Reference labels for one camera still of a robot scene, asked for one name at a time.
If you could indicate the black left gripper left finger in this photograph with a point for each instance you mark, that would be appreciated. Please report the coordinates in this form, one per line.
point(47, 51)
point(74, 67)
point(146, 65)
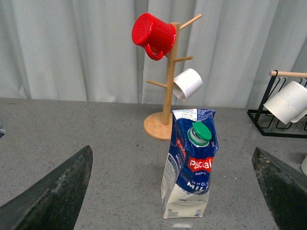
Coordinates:
point(55, 201)

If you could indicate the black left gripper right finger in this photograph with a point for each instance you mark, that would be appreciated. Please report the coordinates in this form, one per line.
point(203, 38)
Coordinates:
point(284, 189)

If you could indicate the cream HOME mug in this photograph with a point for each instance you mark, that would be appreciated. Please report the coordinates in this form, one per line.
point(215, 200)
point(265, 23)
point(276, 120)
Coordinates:
point(303, 166)

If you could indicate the blue white milk carton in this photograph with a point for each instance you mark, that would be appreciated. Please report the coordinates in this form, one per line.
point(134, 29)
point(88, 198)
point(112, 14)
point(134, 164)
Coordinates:
point(187, 174)

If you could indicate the cream ribbed mug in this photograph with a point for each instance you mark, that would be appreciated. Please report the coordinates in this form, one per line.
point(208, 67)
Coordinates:
point(289, 105)

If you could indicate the wooden mug tree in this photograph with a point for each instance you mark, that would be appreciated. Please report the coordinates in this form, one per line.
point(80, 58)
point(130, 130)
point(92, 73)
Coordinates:
point(159, 125)

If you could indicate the white mug on tree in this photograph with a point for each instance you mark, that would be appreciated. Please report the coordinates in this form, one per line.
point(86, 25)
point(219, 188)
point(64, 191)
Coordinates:
point(186, 84)

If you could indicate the grey curtain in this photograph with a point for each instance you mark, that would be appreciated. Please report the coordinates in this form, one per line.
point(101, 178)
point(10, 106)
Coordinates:
point(81, 50)

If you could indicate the red mug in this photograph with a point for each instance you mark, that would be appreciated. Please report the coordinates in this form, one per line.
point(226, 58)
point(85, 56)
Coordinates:
point(154, 35)

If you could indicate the black wire mug rack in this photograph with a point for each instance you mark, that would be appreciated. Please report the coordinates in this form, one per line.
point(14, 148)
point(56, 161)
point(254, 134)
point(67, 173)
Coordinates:
point(266, 123)

